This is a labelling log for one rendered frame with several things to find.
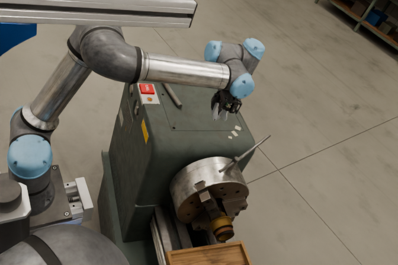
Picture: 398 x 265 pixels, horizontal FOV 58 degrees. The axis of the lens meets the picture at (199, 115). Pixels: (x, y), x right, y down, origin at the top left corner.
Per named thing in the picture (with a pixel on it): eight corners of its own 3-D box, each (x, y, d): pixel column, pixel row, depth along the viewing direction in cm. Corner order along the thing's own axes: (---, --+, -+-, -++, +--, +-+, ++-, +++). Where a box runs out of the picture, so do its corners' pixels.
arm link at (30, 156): (6, 195, 104) (5, 166, 95) (9, 159, 113) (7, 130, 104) (51, 192, 109) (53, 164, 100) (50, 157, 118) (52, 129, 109)
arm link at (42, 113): (1, 156, 109) (95, 20, 87) (4, 121, 119) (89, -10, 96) (40, 165, 117) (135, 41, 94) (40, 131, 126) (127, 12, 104)
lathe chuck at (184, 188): (160, 208, 155) (188, 162, 137) (222, 206, 170) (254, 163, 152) (165, 226, 149) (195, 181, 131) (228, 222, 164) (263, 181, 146)
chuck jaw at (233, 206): (219, 193, 149) (245, 188, 153) (217, 200, 152) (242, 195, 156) (228, 217, 142) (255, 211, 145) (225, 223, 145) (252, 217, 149)
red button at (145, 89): (138, 86, 161) (139, 83, 160) (151, 87, 163) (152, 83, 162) (140, 95, 157) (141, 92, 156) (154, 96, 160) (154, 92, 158)
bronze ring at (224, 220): (211, 210, 139) (219, 232, 133) (232, 208, 143) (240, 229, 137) (203, 223, 145) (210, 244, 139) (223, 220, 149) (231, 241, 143)
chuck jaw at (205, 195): (203, 197, 147) (193, 185, 138) (214, 192, 147) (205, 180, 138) (211, 222, 140) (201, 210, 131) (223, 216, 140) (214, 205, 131)
